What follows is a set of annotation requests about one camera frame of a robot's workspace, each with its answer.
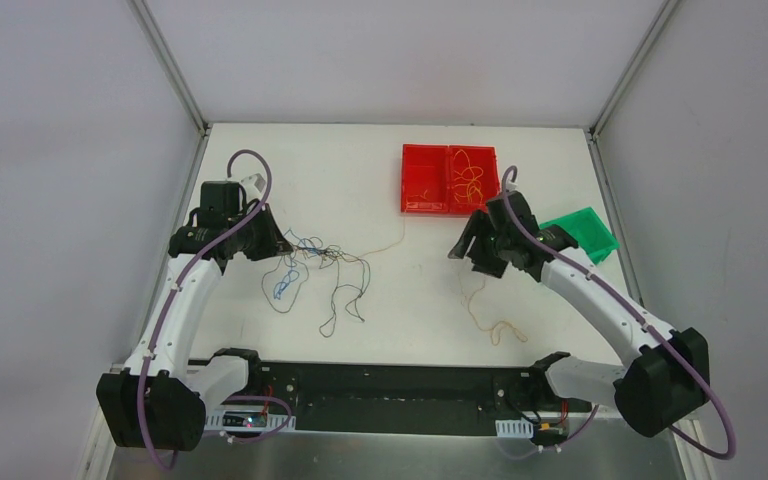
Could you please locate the green plastic bin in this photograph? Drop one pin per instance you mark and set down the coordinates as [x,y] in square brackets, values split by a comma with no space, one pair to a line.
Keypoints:
[591,233]

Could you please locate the right red bin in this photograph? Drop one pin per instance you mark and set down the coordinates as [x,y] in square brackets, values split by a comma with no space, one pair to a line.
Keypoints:
[473,178]

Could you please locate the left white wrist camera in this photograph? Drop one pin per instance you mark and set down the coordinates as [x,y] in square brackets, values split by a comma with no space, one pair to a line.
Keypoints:
[254,186]

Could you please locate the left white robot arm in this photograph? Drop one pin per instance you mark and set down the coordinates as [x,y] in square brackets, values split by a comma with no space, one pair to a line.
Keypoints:
[155,402]

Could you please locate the red bin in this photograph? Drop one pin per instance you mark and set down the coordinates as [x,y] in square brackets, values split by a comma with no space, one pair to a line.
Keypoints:
[424,179]
[473,178]

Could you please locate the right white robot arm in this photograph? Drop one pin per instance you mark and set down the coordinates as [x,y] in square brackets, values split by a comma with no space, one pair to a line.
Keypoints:
[663,374]

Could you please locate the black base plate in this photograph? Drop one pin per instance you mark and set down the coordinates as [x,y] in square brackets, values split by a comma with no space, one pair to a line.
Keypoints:
[391,399]

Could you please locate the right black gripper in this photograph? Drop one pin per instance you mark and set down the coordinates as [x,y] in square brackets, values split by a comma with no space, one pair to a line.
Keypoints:
[485,242]

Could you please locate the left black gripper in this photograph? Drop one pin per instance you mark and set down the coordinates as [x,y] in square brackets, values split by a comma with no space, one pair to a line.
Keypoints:
[263,234]

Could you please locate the left red bin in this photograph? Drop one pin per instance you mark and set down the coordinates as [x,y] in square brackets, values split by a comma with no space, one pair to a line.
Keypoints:
[424,179]

